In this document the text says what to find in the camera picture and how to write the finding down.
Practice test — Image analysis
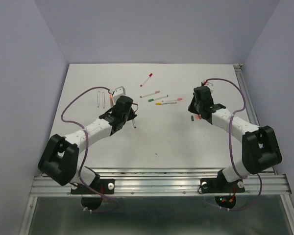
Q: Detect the brown capped marker pen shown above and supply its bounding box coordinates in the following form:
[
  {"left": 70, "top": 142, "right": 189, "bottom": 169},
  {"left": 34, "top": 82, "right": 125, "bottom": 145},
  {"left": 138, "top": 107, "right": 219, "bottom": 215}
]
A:
[{"left": 109, "top": 95, "right": 114, "bottom": 107}]

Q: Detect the red capped marker pen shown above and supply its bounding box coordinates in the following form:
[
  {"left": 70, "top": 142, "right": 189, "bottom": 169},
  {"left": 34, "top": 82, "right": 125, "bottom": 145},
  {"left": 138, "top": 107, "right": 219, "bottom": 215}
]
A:
[{"left": 140, "top": 73, "right": 153, "bottom": 87}]

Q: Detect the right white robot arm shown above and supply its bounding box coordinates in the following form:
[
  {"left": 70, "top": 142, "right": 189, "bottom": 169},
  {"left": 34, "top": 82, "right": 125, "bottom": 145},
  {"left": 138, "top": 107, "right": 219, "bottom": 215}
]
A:
[{"left": 188, "top": 86, "right": 282, "bottom": 194}]

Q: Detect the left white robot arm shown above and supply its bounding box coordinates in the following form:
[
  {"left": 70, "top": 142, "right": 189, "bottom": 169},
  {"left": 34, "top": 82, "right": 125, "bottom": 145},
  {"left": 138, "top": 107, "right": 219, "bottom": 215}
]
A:
[{"left": 38, "top": 95, "right": 137, "bottom": 193}]

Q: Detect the pink capped marker pen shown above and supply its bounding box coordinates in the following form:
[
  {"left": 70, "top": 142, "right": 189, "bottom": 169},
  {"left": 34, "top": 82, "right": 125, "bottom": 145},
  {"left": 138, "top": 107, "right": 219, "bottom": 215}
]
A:
[{"left": 161, "top": 98, "right": 183, "bottom": 103}]

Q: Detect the green capped marker pen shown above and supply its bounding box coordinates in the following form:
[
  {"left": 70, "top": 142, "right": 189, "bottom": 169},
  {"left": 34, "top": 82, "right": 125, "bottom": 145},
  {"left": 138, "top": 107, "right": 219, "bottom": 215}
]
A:
[{"left": 148, "top": 94, "right": 169, "bottom": 102}]

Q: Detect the peach capped marker pen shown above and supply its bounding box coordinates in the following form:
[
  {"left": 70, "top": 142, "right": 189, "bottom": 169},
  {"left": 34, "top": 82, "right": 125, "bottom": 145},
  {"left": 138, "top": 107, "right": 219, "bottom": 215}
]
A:
[{"left": 140, "top": 90, "right": 160, "bottom": 98}]

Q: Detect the yellow capped marker pen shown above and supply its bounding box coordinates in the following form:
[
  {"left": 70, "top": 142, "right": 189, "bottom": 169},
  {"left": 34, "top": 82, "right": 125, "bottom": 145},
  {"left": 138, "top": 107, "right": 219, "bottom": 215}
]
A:
[{"left": 155, "top": 101, "right": 177, "bottom": 105}]

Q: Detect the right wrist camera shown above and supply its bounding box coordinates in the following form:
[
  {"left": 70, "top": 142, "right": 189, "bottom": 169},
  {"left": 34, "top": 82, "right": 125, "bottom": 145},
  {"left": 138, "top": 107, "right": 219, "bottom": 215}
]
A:
[{"left": 201, "top": 81, "right": 214, "bottom": 93}]

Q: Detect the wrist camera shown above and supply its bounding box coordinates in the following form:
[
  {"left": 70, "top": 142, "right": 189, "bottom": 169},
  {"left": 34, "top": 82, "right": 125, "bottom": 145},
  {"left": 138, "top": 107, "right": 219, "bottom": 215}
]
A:
[
  {"left": 201, "top": 81, "right": 214, "bottom": 93},
  {"left": 112, "top": 86, "right": 126, "bottom": 99}
]

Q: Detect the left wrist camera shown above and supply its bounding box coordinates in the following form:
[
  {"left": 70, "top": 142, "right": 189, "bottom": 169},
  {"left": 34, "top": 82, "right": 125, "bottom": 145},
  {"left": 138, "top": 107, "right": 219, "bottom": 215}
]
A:
[{"left": 112, "top": 86, "right": 126, "bottom": 99}]

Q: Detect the aluminium right side rail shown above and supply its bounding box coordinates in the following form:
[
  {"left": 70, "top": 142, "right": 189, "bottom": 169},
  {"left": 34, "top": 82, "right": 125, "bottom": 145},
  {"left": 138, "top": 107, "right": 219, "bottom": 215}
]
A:
[{"left": 232, "top": 63, "right": 277, "bottom": 176}]

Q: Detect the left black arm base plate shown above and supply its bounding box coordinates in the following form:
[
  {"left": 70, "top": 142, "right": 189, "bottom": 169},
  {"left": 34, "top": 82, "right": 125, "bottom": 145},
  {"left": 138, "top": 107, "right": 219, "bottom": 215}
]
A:
[{"left": 70, "top": 178, "right": 115, "bottom": 195}]

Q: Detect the aluminium front rail frame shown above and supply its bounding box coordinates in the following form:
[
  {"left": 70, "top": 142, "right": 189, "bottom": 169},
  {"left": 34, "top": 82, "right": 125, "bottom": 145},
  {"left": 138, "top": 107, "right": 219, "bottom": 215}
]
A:
[{"left": 20, "top": 168, "right": 294, "bottom": 235}]

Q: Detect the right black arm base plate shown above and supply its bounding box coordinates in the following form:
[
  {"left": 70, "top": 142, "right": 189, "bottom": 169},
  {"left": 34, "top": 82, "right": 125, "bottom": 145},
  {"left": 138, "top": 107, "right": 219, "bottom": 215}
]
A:
[{"left": 198, "top": 178, "right": 245, "bottom": 194}]

